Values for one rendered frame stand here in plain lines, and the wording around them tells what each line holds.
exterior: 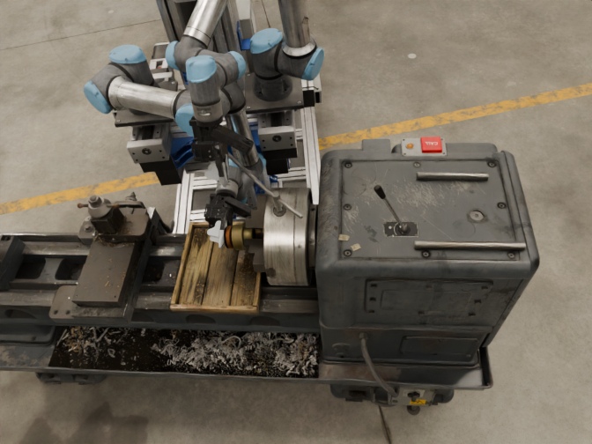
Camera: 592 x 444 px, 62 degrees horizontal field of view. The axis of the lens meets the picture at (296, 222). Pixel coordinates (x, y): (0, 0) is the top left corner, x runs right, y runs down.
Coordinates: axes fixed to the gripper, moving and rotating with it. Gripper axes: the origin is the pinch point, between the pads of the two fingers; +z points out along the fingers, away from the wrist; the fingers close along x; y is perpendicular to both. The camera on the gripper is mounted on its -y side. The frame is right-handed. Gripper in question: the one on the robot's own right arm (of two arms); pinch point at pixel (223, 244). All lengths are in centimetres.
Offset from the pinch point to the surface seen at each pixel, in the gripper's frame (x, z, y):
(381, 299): -2, 17, -50
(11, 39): -108, -282, 259
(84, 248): -21, -11, 61
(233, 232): 3.9, -2.2, -4.1
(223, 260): -19.3, -5.4, 4.8
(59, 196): -108, -105, 149
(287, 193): 14.7, -9.4, -21.9
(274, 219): 15.4, 1.0, -18.8
